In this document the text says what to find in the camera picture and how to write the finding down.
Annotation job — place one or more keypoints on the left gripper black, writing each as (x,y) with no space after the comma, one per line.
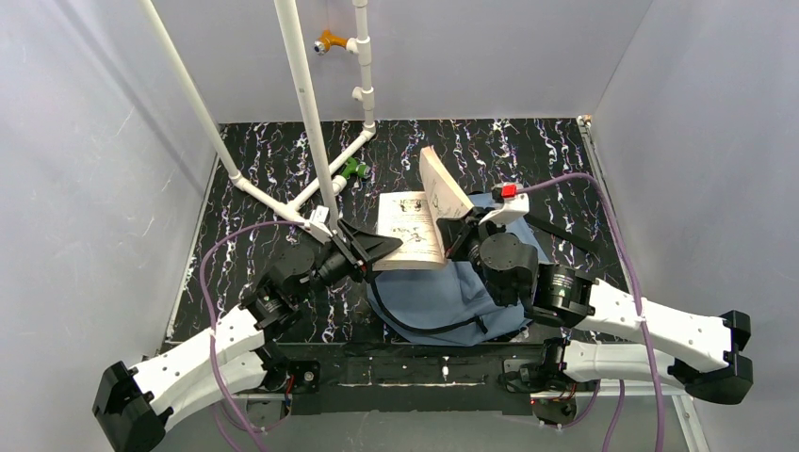
(354,250)

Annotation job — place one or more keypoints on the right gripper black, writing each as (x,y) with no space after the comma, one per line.
(462,231)

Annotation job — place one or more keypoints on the orange green treehouse book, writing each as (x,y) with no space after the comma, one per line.
(411,217)

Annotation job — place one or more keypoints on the blue backpack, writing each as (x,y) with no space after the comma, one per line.
(446,307)

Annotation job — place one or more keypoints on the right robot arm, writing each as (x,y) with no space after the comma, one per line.
(700,354)

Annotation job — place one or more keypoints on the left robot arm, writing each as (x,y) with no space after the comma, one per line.
(136,405)

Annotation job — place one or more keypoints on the green white pipe fitting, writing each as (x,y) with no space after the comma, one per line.
(352,168)

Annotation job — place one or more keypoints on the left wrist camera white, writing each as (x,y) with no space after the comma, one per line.
(319,219)

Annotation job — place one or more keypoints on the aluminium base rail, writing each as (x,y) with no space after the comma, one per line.
(404,378)

